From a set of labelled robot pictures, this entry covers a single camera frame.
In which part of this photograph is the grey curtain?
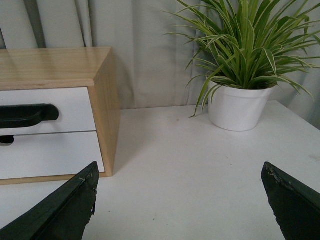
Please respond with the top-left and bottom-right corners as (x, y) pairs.
(0, 0), (320, 127)

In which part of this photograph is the wooden drawer cabinet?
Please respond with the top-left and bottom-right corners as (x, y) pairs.
(0, 47), (121, 185)

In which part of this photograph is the green spider plant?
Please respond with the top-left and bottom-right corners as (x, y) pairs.
(173, 0), (320, 108)

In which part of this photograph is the white drawer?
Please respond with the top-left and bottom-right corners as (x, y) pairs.
(0, 87), (96, 136)
(0, 131), (105, 180)

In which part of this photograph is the white plant pot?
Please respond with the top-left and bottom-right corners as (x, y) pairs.
(207, 81), (274, 132)

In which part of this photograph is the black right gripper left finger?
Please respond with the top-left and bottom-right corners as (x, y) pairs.
(0, 161), (100, 240)

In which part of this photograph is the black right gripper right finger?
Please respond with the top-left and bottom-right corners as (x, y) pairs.
(261, 162), (320, 240)

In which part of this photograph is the black drawer handle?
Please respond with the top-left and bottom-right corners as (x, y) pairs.
(0, 103), (60, 129)

